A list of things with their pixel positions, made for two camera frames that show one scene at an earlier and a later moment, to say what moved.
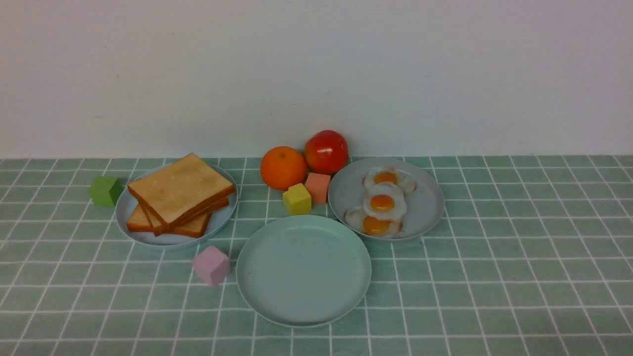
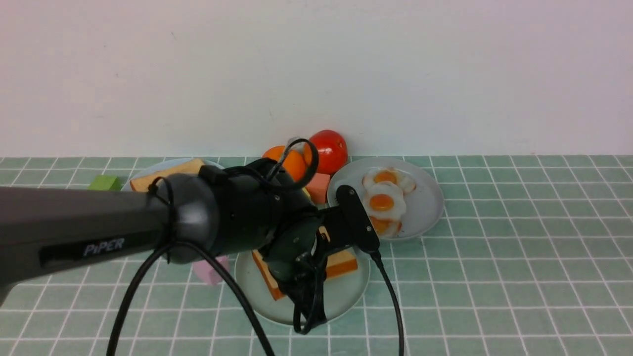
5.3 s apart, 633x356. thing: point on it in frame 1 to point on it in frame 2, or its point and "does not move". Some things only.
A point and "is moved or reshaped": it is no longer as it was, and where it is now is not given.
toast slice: [193, 225] is moved or reshaped
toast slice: [182, 190] is moved or reshaped
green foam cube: [105, 190] does not move
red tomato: [326, 152] does not move
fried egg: [389, 174] does not move
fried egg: [385, 201] does not move
